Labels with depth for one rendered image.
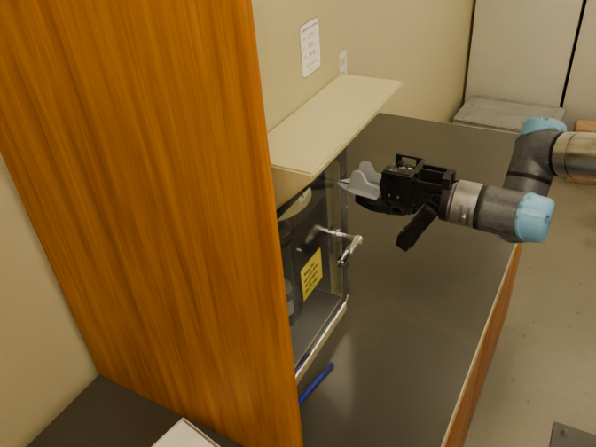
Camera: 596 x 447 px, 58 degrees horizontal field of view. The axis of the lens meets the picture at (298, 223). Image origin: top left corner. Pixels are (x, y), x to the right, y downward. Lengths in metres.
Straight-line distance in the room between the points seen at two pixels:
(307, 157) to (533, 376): 1.90
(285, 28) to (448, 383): 0.75
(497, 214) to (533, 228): 0.06
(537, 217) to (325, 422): 0.54
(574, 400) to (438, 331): 1.26
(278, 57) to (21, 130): 0.39
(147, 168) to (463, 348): 0.79
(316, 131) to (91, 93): 0.29
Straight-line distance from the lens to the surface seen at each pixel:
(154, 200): 0.74
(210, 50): 0.56
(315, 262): 1.00
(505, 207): 0.89
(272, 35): 0.76
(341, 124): 0.78
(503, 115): 3.69
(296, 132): 0.77
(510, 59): 3.86
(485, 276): 1.40
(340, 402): 1.12
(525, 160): 1.01
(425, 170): 0.93
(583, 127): 3.76
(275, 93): 0.78
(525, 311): 2.72
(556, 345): 2.61
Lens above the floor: 1.85
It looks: 36 degrees down
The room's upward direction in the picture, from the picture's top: 5 degrees counter-clockwise
